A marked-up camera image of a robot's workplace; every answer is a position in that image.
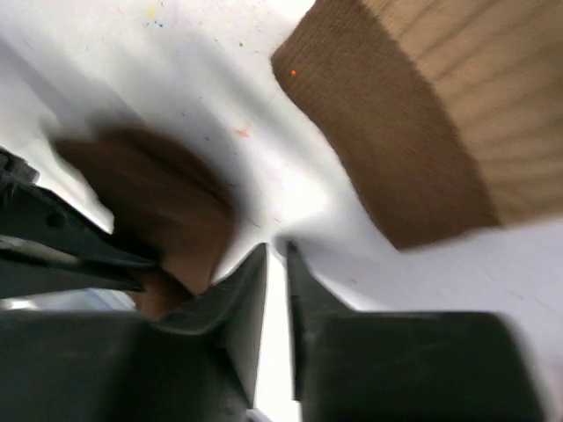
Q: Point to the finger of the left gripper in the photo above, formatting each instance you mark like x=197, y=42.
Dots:
x=23, y=275
x=33, y=213

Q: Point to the tan ribbed sock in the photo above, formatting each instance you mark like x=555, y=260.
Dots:
x=446, y=115

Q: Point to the dark brown striped sock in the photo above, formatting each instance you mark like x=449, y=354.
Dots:
x=161, y=196

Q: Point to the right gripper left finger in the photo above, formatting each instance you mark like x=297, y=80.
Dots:
x=200, y=363

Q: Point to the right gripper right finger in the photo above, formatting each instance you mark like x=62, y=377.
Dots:
x=403, y=366

